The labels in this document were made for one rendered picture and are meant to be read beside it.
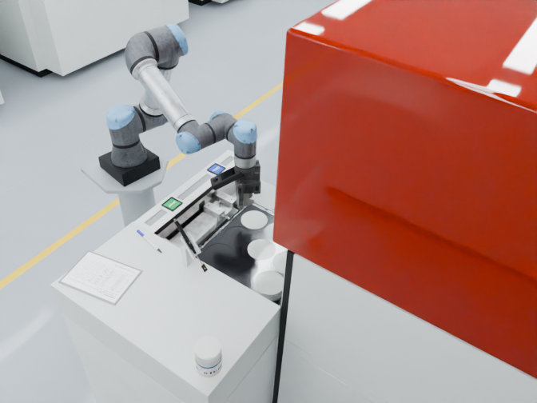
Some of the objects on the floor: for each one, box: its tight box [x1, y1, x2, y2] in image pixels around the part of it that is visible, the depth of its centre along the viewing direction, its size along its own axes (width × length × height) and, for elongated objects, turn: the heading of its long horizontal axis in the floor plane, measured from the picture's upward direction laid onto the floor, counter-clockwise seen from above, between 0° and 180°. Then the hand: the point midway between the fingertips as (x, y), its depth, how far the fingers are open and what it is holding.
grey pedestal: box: [81, 140, 169, 228], centre depth 254 cm, size 51×44×82 cm
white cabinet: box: [62, 313, 278, 403], centre depth 210 cm, size 64×96×82 cm, turn 143°
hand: (238, 207), depth 183 cm, fingers closed
